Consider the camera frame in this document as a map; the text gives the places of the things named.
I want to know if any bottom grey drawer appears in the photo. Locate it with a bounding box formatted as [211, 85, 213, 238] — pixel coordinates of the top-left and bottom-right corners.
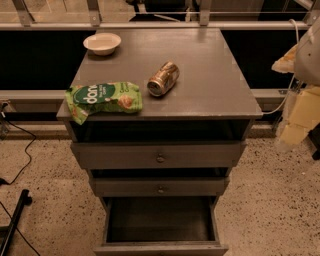
[94, 197, 228, 256]

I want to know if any middle grey drawer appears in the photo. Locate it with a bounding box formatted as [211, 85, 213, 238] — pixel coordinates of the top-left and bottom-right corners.
[89, 178, 229, 197]

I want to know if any green rice chip bag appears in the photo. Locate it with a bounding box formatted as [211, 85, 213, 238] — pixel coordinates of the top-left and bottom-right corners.
[65, 82, 143, 125]

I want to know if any grey drawer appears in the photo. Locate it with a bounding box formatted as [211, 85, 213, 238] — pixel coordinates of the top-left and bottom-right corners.
[71, 141, 246, 169]
[89, 178, 229, 197]
[94, 197, 228, 256]

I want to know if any white cable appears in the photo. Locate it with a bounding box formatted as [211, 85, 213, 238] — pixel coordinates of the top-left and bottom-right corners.
[262, 18, 301, 116]

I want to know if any gold soda can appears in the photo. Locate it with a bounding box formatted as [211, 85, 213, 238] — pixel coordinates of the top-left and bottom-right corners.
[147, 61, 180, 97]

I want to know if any black stand leg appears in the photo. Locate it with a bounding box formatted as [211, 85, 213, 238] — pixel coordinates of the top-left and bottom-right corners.
[0, 189, 32, 256]

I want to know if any grey drawer cabinet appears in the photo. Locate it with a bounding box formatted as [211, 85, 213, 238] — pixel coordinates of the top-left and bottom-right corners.
[56, 27, 264, 256]

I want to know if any black floor cable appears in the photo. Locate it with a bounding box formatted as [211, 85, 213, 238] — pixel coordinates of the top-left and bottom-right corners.
[0, 109, 37, 186]

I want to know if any white paper bowl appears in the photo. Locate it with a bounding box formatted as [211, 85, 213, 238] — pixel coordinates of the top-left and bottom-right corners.
[83, 33, 121, 56]

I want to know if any top grey drawer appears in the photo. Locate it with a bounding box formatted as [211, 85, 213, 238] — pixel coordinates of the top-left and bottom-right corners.
[71, 141, 246, 169]

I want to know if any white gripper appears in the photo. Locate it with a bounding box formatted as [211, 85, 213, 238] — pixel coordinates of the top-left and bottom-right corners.
[271, 45, 320, 145]

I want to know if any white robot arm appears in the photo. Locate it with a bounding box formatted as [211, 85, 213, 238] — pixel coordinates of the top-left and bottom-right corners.
[271, 18, 320, 146]

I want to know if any metal window railing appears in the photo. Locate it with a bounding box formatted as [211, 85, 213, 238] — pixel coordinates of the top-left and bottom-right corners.
[0, 0, 320, 30]

